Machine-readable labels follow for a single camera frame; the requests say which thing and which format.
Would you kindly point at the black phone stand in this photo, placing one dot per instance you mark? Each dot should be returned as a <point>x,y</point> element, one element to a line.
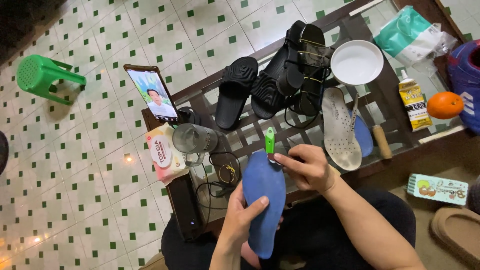
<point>188,115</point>

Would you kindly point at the pink wet wipes pack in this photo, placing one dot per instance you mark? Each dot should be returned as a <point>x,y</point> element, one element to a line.
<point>163,153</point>

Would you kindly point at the white perforated strip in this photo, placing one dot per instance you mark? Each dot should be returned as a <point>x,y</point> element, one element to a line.
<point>353,120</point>

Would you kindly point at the black rectangular power bank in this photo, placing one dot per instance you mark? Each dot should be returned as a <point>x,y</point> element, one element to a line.
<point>185,208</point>

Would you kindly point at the orange fruit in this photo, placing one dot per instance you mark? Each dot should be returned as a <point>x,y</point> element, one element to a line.
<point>445,105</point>

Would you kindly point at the green and white plastic bag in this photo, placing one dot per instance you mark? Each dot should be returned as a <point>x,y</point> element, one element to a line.
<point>405,35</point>

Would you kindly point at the yellow glue tube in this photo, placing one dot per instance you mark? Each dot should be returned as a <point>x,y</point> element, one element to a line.
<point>414,103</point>

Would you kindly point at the clear glass mug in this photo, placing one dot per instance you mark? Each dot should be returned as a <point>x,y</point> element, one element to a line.
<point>195,140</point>

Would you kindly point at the green plastic stool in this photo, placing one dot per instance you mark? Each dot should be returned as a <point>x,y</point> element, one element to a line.
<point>37,77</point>

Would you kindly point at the tan rubber slipper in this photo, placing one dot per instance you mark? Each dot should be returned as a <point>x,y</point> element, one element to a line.
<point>455,234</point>

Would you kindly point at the black wallet with rubber band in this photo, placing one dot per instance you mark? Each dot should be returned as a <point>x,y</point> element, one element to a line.
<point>225,168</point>

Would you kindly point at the white perforated insole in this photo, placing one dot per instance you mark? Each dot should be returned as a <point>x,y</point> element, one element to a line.
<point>339,127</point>

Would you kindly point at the white round bowl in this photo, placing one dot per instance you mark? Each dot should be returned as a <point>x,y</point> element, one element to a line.
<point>356,63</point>

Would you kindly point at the person's black trousers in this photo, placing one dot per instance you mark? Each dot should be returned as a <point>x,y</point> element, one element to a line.
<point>311,232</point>

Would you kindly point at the green utility knife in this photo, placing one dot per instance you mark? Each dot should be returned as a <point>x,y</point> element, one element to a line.
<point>269,140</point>

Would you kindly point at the black ridged slide sandal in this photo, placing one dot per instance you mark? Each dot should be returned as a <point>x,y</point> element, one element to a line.
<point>235,90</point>
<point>268,90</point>

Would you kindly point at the blue sports shoe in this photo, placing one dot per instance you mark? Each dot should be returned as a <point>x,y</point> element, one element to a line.
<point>467,78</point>

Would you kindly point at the person's left hand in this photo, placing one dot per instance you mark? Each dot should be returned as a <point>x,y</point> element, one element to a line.
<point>234,221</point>

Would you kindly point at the blue foam insole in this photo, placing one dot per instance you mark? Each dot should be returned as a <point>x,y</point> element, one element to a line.
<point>264,187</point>
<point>364,137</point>

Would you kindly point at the smartphone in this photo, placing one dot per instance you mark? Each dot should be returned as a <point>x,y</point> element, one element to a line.
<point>152,93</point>

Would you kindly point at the person's right hand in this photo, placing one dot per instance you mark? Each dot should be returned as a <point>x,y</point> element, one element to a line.
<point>313,168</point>

